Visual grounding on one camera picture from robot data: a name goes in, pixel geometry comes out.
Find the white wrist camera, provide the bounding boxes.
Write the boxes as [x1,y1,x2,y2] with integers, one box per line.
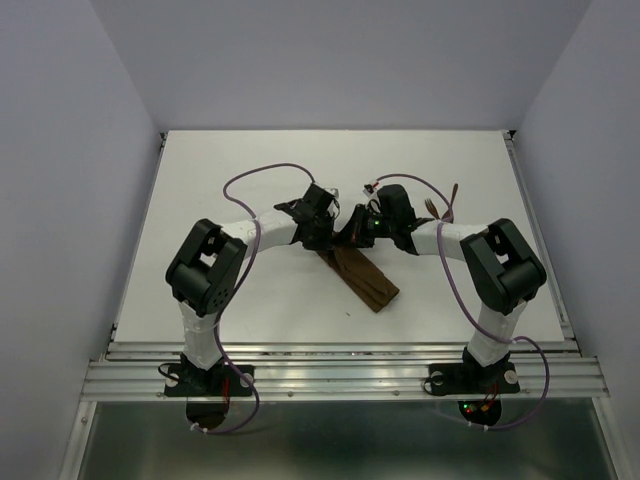
[363,181,379,201]
[324,187,339,199]

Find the brown wooden fork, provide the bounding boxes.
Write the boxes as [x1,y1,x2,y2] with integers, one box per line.
[424,198,440,219]

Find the brown cloth napkin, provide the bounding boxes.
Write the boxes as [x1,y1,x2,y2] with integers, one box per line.
[317,247,400,313]

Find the aluminium front rail frame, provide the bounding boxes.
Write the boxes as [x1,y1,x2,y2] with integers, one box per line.
[59,342,621,480]

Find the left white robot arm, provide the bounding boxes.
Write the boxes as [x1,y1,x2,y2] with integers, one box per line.
[165,183,339,394]

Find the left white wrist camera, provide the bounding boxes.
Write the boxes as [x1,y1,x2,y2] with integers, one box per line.
[324,187,339,199]

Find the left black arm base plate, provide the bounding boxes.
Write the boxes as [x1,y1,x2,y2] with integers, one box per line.
[158,363,253,398]

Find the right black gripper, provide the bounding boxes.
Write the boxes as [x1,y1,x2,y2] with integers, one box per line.
[330,203,395,248]

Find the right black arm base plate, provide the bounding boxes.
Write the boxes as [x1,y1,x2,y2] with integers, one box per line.
[422,362,521,397]

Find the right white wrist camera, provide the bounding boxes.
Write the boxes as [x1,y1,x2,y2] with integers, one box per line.
[363,181,379,201]

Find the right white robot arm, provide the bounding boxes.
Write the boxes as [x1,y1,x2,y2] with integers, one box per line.
[334,183,547,390]

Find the brown wooden spoon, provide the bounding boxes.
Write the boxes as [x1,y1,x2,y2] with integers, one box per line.
[442,183,459,223]

